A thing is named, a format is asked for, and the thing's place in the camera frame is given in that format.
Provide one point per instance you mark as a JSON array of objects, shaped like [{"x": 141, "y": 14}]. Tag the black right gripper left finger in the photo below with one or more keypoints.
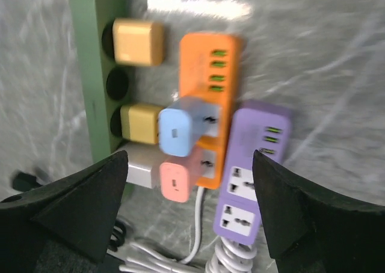
[{"x": 64, "y": 226}]

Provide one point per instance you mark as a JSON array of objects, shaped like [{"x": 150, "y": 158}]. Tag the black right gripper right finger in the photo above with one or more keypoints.
[{"x": 310, "y": 228}]

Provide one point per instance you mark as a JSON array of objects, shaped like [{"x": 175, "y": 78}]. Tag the pink plug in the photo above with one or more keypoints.
[{"x": 179, "y": 175}]

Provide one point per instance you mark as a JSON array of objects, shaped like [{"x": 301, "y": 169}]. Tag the light blue plug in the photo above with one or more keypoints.
[{"x": 184, "y": 122}]

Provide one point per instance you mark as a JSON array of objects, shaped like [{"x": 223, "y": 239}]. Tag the white plug on strip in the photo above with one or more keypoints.
[{"x": 143, "y": 163}]

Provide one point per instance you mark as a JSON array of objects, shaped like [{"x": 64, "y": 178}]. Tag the yellow plug lower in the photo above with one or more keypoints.
[{"x": 140, "y": 122}]

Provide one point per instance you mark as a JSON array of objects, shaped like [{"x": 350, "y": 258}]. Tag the yellow plug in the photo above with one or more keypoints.
[
  {"x": 140, "y": 122},
  {"x": 138, "y": 42}
]

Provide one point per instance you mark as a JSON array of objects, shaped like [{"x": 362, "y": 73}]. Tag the yellow plug upper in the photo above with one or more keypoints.
[{"x": 138, "y": 42}]

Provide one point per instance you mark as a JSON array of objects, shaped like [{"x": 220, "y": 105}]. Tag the purple power strip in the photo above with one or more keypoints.
[{"x": 256, "y": 125}]

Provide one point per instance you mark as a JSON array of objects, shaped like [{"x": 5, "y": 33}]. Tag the green power strip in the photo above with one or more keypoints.
[{"x": 106, "y": 85}]

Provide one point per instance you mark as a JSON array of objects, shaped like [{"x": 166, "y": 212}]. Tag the orange power strip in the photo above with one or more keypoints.
[{"x": 209, "y": 63}]

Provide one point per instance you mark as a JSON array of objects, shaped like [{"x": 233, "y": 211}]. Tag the white coiled cable purple strip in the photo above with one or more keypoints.
[{"x": 230, "y": 256}]

